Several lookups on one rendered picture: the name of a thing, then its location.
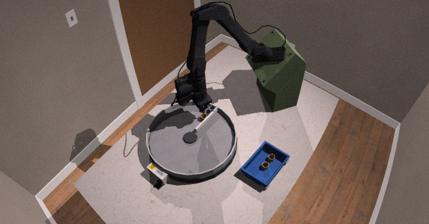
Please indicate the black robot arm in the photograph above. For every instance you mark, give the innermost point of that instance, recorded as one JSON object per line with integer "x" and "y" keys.
{"x": 196, "y": 62}

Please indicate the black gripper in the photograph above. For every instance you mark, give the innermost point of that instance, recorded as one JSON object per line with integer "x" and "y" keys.
{"x": 203, "y": 104}

